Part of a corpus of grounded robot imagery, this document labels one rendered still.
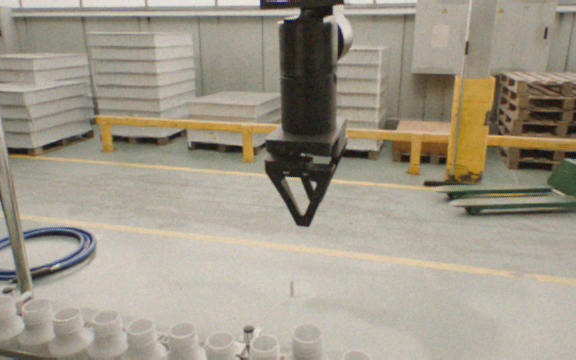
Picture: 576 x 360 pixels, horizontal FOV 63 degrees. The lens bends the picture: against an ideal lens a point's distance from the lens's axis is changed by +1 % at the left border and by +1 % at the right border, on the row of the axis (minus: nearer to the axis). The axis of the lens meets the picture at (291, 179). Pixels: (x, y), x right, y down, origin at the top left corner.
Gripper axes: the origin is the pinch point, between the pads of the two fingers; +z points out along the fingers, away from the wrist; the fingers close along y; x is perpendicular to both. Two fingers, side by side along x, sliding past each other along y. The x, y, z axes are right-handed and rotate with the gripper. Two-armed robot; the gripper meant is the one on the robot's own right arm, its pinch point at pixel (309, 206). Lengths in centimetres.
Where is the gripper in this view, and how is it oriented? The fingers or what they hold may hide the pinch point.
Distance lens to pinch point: 52.2
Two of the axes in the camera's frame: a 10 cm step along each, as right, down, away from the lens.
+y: 2.6, -3.6, 9.0
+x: -9.7, -0.7, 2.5
